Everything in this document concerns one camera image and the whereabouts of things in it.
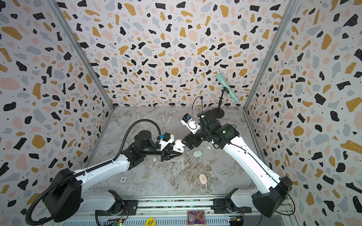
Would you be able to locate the pink square sticker card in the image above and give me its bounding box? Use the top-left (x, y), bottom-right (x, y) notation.
top-left (187, 211), bottom-right (206, 226)

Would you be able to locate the left aluminium corner post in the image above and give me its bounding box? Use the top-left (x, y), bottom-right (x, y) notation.
top-left (46, 1), bottom-right (115, 111)

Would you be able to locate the white earbud case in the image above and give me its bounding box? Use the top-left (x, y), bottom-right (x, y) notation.
top-left (173, 139), bottom-right (185, 153)

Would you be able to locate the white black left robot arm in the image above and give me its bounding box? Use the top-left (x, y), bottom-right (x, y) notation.
top-left (43, 131), bottom-right (184, 222)

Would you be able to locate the mint green toy microphone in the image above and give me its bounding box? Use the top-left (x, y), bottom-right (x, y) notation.
top-left (216, 73), bottom-right (239, 103)

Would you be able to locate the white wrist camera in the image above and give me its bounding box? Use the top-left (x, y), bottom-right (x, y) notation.
top-left (181, 114), bottom-right (201, 134)
top-left (158, 132), bottom-right (174, 151)

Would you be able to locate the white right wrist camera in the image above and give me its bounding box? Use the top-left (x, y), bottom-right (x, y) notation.
top-left (181, 114), bottom-right (201, 134)

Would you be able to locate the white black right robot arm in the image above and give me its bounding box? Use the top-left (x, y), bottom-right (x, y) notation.
top-left (181, 110), bottom-right (292, 218)

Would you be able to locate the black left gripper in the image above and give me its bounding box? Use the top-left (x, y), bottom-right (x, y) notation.
top-left (144, 141), bottom-right (183, 163)

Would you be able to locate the mint green earbud case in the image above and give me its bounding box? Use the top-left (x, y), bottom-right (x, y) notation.
top-left (193, 150), bottom-right (203, 158)

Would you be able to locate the right aluminium corner post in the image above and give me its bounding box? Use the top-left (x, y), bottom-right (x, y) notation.
top-left (243, 0), bottom-right (299, 111)

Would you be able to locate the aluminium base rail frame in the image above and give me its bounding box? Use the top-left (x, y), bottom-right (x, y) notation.
top-left (60, 195), bottom-right (297, 226)

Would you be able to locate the black microphone stand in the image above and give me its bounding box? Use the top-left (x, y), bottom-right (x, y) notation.
top-left (212, 87), bottom-right (229, 119)

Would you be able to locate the yellow round sticker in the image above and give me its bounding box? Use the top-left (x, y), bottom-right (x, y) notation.
top-left (145, 218), bottom-right (156, 226)

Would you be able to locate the aluminium corner post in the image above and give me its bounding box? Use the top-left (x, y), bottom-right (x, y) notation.
top-left (243, 0), bottom-right (299, 111)
top-left (46, 1), bottom-right (115, 111)

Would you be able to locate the pink earbud case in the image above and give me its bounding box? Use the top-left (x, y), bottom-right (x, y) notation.
top-left (199, 174), bottom-right (207, 185)

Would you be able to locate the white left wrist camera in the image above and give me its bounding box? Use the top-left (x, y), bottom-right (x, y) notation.
top-left (158, 132), bottom-right (174, 151)

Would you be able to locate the black corrugated cable conduit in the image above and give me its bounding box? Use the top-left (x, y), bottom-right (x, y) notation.
top-left (25, 119), bottom-right (162, 226)

